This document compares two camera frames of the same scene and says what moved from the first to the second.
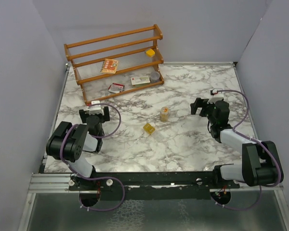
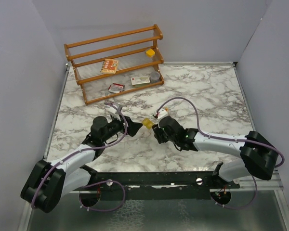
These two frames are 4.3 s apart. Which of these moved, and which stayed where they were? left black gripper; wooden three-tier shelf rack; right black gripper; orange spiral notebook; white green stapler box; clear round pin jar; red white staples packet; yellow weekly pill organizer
Moved: right black gripper; left black gripper; yellow weekly pill organizer
Stayed: red white staples packet; wooden three-tier shelf rack; orange spiral notebook; white green stapler box; clear round pin jar
